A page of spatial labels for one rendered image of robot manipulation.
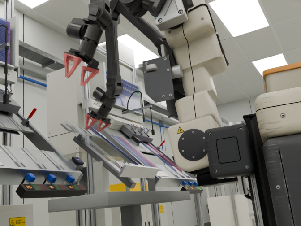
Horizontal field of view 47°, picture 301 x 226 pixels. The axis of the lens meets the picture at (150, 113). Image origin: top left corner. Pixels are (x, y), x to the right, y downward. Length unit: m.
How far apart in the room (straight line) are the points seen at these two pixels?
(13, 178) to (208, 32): 0.88
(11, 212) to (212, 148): 1.06
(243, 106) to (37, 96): 5.96
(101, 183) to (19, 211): 0.43
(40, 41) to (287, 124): 4.06
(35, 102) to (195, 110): 3.35
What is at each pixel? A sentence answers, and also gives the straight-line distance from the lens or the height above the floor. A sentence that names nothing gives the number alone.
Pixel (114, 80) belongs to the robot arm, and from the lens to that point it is 1.75.
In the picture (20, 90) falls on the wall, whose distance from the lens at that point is 4.23.
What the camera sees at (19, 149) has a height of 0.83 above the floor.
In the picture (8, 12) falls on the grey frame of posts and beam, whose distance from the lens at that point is 2.34.
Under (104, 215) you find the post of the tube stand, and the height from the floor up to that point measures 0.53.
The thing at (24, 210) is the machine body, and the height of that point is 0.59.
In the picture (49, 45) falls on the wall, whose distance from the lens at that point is 4.83.
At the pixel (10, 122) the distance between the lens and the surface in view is 1.83.
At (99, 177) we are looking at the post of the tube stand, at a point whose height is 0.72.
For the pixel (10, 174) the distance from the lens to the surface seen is 1.36.
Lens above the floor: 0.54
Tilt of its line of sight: 15 degrees up
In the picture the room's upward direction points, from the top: 6 degrees counter-clockwise
